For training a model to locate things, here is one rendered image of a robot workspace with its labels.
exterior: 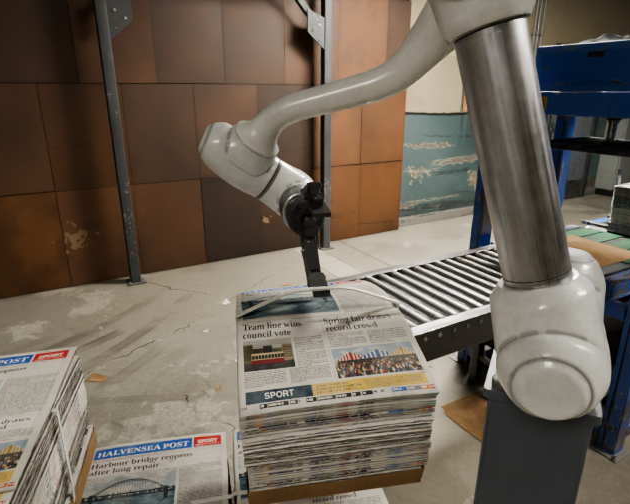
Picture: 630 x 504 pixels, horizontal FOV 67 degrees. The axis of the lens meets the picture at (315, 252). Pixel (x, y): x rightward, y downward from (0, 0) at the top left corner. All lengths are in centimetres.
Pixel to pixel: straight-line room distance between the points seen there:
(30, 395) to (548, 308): 84
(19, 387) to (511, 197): 87
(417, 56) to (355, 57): 414
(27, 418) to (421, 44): 90
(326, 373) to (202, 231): 388
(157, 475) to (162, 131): 350
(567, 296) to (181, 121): 386
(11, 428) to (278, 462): 42
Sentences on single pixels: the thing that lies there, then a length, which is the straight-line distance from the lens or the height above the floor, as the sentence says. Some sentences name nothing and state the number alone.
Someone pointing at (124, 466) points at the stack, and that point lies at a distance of 114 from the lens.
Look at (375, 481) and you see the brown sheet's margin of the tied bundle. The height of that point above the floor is 96.
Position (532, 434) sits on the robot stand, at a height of 92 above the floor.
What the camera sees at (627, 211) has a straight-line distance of 313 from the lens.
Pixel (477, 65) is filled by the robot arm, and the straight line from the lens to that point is 74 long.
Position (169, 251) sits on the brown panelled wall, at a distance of 450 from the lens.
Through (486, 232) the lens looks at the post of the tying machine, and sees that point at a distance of 277.
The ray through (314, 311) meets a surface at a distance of 84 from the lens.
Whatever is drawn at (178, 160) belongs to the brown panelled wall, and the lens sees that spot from 435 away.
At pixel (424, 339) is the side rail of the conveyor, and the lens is 164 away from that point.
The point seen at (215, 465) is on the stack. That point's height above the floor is 83.
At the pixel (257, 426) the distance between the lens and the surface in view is 70.
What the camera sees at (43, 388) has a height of 107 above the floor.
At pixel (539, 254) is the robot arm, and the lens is 76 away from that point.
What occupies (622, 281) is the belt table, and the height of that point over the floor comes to 78.
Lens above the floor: 156
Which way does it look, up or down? 19 degrees down
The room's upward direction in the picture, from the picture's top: straight up
